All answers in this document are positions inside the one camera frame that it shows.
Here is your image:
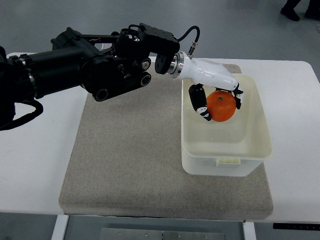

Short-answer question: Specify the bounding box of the orange fruit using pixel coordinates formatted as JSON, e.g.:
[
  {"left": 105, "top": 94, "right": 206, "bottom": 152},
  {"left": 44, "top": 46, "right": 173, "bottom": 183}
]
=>
[{"left": 206, "top": 90, "right": 236, "bottom": 122}]

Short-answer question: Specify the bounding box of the white left table leg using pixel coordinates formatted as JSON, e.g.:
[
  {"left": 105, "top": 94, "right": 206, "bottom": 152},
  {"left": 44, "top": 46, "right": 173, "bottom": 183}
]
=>
[{"left": 51, "top": 215, "right": 69, "bottom": 240}]

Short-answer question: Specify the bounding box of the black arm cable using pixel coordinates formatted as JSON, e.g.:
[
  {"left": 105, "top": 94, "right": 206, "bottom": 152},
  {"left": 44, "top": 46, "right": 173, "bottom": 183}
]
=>
[{"left": 176, "top": 25, "right": 201, "bottom": 60}]

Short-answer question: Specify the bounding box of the white plastic box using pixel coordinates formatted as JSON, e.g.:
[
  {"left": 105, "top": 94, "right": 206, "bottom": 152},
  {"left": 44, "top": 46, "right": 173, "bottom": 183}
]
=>
[{"left": 181, "top": 73, "right": 273, "bottom": 177}]

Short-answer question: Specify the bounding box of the white right table leg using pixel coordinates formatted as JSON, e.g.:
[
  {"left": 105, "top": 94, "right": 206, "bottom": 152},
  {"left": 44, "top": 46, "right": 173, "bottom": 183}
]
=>
[{"left": 242, "top": 221, "right": 257, "bottom": 240}]

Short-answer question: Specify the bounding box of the black table control panel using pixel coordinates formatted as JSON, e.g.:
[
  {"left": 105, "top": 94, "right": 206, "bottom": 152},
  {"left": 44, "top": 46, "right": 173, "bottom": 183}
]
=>
[{"left": 273, "top": 223, "right": 320, "bottom": 231}]

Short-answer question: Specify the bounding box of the grey metal base plate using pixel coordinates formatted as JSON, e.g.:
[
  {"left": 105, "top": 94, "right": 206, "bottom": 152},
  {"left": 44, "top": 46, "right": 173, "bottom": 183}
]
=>
[{"left": 99, "top": 228, "right": 226, "bottom": 240}]

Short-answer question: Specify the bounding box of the white table leg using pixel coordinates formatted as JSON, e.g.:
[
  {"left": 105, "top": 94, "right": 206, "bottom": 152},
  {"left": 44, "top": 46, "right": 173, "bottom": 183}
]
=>
[
  {"left": 51, "top": 215, "right": 69, "bottom": 240},
  {"left": 242, "top": 221, "right": 257, "bottom": 240}
]

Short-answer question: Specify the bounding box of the grey felt mat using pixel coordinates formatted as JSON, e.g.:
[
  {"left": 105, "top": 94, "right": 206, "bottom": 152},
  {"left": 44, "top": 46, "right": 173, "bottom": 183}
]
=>
[{"left": 59, "top": 74, "right": 273, "bottom": 221}]

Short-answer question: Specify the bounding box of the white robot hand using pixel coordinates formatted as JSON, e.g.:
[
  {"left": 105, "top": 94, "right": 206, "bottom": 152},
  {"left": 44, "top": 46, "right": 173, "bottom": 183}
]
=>
[{"left": 167, "top": 51, "right": 244, "bottom": 121}]

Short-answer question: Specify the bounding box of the bystander in black clothes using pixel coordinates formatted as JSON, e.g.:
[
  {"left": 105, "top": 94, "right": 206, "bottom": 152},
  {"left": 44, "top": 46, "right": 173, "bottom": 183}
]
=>
[{"left": 279, "top": 0, "right": 320, "bottom": 22}]

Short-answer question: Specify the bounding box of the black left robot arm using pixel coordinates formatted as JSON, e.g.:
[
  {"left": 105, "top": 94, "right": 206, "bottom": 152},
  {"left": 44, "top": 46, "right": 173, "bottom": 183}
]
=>
[{"left": 0, "top": 23, "right": 244, "bottom": 131}]

